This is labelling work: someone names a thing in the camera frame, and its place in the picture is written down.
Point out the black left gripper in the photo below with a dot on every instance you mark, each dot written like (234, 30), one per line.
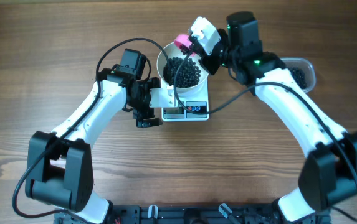
(139, 115)

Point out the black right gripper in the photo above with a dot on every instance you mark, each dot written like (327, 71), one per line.
(205, 59)

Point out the pink scoop with blue handle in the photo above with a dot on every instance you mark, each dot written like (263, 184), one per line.
(183, 43)

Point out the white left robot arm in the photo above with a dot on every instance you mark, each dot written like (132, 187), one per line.
(59, 163)

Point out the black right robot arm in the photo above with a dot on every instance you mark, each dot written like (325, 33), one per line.
(329, 174)

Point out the black beans in bowl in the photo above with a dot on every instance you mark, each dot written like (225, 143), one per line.
(189, 74)

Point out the white bowl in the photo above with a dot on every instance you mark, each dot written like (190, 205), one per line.
(172, 51)

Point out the white digital kitchen scale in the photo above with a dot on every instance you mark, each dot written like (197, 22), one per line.
(196, 103)

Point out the clear plastic container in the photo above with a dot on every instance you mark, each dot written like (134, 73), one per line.
(307, 67)

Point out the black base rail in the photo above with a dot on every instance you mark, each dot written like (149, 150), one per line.
(246, 214)

